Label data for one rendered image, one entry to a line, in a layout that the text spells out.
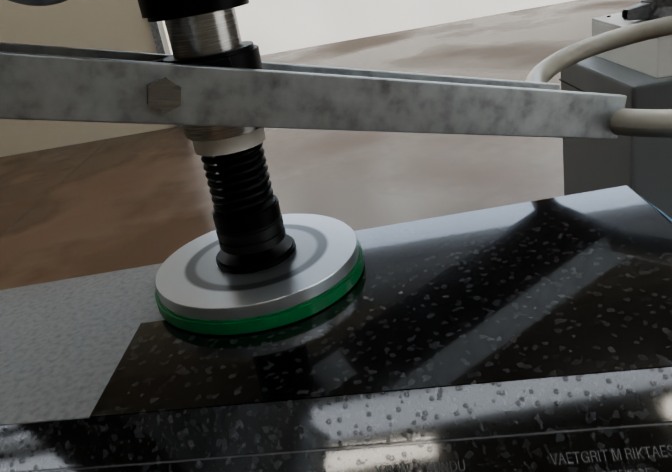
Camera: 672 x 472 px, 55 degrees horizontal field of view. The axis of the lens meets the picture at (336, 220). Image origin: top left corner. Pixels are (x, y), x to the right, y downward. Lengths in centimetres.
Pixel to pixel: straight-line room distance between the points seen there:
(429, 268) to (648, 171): 85
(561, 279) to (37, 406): 46
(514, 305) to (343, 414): 18
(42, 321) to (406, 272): 38
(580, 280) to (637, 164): 82
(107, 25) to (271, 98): 502
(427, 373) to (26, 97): 37
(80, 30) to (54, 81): 510
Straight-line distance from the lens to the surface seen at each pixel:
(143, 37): 552
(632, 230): 71
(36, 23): 576
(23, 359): 69
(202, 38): 59
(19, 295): 83
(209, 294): 62
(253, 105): 58
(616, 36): 116
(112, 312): 71
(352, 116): 61
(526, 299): 59
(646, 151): 142
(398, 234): 73
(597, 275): 62
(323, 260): 64
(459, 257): 66
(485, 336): 54
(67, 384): 62
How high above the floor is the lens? 113
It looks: 22 degrees down
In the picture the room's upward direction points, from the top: 10 degrees counter-clockwise
